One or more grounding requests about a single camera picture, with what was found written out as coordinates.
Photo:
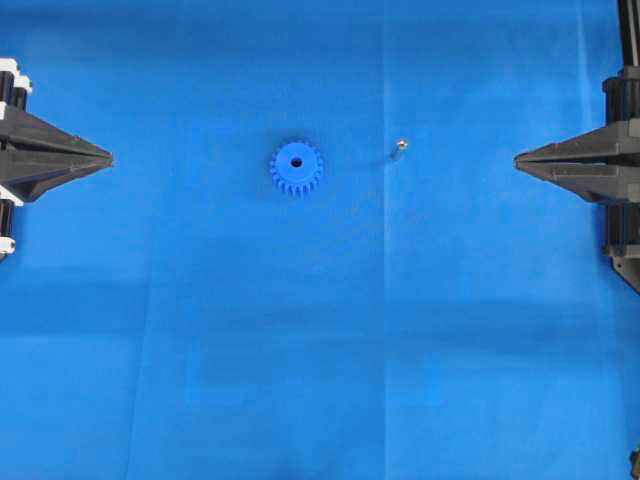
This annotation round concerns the blue table cloth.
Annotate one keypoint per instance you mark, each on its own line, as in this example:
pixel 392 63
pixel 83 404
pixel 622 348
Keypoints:
pixel 444 316

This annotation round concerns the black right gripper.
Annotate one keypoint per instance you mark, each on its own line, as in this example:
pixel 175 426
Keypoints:
pixel 600 183

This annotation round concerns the blue plastic spur gear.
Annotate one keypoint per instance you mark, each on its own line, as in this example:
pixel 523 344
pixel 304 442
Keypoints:
pixel 296 167

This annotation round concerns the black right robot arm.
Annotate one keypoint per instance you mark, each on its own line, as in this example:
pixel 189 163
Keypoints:
pixel 628 14

